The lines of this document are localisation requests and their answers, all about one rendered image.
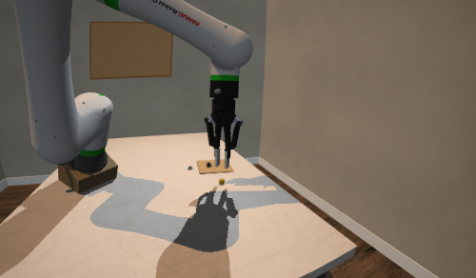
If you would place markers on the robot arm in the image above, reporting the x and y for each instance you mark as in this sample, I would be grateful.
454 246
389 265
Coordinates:
58 132

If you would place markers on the brown square mat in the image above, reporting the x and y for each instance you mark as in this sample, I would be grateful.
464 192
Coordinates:
203 169

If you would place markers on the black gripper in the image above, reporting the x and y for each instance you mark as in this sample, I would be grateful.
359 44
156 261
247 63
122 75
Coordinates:
223 116

